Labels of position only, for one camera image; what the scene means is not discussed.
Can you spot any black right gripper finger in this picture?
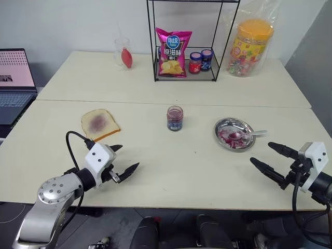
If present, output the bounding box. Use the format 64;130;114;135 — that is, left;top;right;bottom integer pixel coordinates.
267;141;299;160
249;157;286;190

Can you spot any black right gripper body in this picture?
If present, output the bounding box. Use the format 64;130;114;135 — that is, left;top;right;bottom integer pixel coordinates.
284;158;311;190

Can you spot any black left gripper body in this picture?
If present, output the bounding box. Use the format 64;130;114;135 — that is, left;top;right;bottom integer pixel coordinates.
102;162;122;184

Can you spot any bread slice with purple jam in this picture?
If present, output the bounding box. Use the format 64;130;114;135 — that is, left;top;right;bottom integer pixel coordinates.
80;108;122;142

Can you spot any open glass jam jar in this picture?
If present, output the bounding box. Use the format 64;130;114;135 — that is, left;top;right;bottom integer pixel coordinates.
167;105;184;132

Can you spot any red-labelled lidded jam jar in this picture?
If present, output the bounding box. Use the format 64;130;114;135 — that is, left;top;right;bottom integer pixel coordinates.
188;51;203;75

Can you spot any blue-labelled lidded jam jar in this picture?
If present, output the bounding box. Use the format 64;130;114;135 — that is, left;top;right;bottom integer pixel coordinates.
201;49;214;72

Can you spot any metal spoon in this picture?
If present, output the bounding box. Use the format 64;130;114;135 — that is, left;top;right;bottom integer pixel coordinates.
226;130;268;140

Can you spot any round metal dish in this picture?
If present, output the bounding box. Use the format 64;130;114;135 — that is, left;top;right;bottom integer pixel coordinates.
214;117;257;153

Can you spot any dark rounded shape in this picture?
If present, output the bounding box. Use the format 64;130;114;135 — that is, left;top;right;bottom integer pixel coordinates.
196;214;234;249
129;215;161;249

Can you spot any red silicone brush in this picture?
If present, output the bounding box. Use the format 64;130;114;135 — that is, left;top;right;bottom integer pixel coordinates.
117;23;134;71

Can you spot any clear glass cup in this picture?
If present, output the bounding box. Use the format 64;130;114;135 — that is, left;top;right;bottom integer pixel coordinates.
113;37;131;67

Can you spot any candy jar with orange lid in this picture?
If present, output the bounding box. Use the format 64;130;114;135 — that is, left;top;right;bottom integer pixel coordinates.
227;19;275;78

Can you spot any pink potato chips bag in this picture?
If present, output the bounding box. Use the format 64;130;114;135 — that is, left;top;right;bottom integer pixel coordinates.
155;26;193;79

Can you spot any open laptop computer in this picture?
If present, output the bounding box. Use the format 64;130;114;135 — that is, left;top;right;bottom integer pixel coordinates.
0;48;39;139

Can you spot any candy jar in plastic bag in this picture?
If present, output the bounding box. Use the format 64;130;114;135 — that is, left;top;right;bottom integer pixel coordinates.
222;3;280;79

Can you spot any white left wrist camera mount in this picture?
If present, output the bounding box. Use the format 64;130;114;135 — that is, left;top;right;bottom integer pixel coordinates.
85;142;117;188

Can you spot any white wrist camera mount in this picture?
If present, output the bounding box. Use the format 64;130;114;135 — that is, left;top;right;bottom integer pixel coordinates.
297;142;326;193
85;142;117;188

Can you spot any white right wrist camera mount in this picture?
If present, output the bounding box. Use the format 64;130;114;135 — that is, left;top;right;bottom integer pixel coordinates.
297;142;326;193

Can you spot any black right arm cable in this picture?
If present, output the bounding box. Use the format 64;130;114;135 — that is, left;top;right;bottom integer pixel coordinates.
292;170;319;249

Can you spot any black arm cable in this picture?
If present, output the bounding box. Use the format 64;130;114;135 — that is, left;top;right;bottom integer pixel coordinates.
292;170;319;249
65;130;94;172

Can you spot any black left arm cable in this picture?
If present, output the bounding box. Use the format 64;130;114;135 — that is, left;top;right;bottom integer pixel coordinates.
65;130;94;172

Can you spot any black wire shelf rack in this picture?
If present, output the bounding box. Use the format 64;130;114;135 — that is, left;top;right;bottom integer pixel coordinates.
146;0;241;83

